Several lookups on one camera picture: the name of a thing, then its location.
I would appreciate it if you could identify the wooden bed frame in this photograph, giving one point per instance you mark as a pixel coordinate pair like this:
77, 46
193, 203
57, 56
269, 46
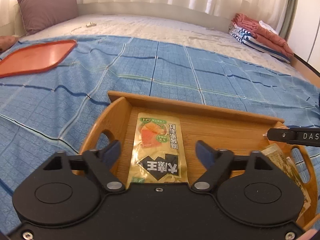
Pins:
307, 67

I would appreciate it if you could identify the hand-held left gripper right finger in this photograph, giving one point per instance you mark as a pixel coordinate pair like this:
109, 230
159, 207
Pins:
203, 155

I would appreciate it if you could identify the beige headboard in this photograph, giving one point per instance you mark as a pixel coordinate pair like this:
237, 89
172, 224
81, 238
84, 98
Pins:
150, 11

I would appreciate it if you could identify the white wardrobe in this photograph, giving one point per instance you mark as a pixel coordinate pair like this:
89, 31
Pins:
307, 30

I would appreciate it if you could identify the folded blue striped blanket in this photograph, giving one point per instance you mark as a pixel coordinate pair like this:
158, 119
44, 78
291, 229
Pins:
246, 38

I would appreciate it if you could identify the quilted white mattress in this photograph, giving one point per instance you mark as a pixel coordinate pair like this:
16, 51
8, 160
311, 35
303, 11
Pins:
175, 32

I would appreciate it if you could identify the white cloth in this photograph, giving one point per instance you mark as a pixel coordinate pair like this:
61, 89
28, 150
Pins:
266, 26

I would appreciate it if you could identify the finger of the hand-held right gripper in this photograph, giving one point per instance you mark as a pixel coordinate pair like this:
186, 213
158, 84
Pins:
280, 135

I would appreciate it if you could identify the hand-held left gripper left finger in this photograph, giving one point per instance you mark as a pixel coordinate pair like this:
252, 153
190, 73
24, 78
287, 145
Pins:
112, 153

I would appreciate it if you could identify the folded blankets stack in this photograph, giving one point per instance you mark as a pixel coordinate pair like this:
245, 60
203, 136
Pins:
262, 33

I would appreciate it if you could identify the orange plastic tray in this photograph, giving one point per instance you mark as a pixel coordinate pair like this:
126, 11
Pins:
37, 55

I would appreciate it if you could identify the small pale object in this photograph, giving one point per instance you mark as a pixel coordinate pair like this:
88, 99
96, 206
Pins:
90, 25

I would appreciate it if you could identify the pink soft item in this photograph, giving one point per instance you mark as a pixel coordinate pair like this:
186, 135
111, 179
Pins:
6, 43

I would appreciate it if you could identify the blue plaid bed sheet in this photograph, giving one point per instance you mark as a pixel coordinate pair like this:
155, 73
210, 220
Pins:
200, 62

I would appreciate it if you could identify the purple pillow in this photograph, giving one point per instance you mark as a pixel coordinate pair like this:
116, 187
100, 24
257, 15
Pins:
47, 7

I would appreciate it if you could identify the grey-green curtain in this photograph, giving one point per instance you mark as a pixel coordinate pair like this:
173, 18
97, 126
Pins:
290, 10

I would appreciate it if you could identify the yellow snack packet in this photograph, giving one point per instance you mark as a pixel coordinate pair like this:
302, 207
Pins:
155, 155

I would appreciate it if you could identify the large cream snack packet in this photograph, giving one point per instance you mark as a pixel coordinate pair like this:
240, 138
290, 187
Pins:
285, 165

